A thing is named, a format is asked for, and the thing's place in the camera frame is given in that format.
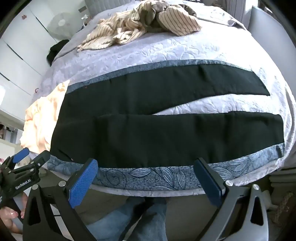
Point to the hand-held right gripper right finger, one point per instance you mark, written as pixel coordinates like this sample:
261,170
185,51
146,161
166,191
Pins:
208,183

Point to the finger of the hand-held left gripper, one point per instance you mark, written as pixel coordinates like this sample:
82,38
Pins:
20,155
41,158

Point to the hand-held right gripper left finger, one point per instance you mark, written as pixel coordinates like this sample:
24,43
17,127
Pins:
83,183

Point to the black pants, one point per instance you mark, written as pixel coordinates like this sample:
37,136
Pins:
138,139

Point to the person's left hand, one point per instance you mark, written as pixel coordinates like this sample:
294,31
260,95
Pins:
9,215

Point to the cluttered shelf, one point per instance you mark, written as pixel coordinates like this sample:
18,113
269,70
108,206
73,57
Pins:
7,133

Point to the peach cloth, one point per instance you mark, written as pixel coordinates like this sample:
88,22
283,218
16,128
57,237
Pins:
39,120

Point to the person's legs in jeans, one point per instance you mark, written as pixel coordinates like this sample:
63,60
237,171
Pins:
138,222

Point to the brown textured object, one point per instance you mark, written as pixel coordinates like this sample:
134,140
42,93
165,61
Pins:
285,206

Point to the white wardrobe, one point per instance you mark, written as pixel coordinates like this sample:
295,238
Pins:
18,64

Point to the black garment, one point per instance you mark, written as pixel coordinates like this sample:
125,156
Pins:
56,49

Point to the white fan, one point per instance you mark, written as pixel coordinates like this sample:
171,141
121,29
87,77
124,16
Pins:
61,23

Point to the lilac embossed bedspread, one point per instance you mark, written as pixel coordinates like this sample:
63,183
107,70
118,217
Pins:
161,51

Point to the beige striped garment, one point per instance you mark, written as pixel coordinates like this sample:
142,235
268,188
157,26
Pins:
180,20
115,27

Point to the white side panel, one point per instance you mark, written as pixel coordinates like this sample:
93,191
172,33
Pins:
270,41

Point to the grey flat sheet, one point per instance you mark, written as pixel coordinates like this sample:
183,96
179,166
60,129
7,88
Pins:
222,19

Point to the olive garment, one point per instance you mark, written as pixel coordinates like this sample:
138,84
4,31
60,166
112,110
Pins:
150,16

